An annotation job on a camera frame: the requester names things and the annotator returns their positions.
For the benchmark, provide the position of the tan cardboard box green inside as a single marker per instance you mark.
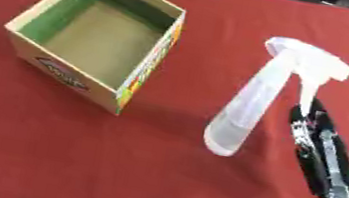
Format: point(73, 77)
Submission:
point(105, 42)

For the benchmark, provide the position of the white spray bottle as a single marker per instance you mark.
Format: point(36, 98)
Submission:
point(261, 95)

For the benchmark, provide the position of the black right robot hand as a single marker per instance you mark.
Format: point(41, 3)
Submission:
point(317, 152)

